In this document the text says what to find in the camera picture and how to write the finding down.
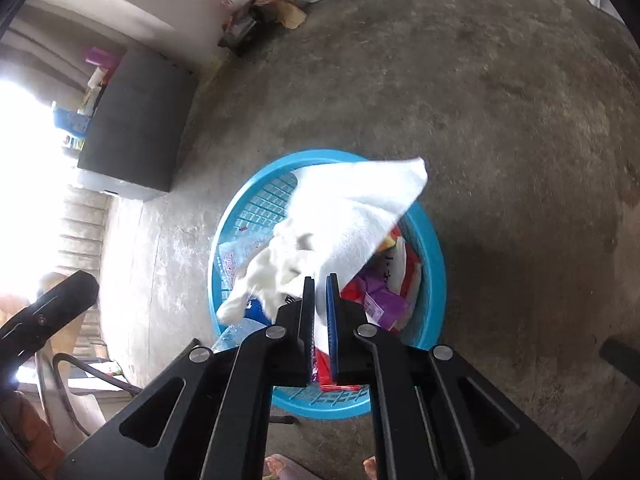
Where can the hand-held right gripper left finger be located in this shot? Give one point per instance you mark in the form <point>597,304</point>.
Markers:
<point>295,340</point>

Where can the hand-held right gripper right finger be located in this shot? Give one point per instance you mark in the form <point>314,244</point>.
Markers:
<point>332,325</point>

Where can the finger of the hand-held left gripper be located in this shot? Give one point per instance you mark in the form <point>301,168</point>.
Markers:
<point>55,310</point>

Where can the purple snack packet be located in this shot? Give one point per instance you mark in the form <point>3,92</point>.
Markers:
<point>382,305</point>

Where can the clear plastic bottle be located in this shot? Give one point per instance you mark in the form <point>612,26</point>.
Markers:
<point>235,335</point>

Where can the red snack wrapper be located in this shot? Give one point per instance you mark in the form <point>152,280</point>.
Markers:
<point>345,387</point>

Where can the clear red print packet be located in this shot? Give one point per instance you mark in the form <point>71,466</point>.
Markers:
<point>240,260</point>

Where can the blue plastic mesh basket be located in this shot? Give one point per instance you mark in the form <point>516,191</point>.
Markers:
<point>432,270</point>

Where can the white cloth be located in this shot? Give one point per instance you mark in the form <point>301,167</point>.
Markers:
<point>350,210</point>

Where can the metal window railing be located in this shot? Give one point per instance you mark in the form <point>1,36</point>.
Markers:
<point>82,260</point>

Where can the person's left foot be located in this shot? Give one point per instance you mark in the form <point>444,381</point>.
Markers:
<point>290,467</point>

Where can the person's foot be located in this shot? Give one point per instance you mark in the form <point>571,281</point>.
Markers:
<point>290,467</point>
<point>370,467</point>

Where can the person's right foot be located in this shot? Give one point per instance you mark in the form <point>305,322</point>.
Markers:
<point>370,467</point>

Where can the blue bottle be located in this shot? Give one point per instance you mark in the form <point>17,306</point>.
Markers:
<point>72,121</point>

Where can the grey cabinet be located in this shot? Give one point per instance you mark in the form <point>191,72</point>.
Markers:
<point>140,120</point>

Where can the pink bottle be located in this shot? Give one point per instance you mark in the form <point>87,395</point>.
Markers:
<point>102,56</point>

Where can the dark box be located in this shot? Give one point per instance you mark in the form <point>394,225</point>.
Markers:
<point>245,30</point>

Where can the cardboard piece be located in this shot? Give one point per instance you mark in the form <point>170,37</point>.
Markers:
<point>290,15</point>

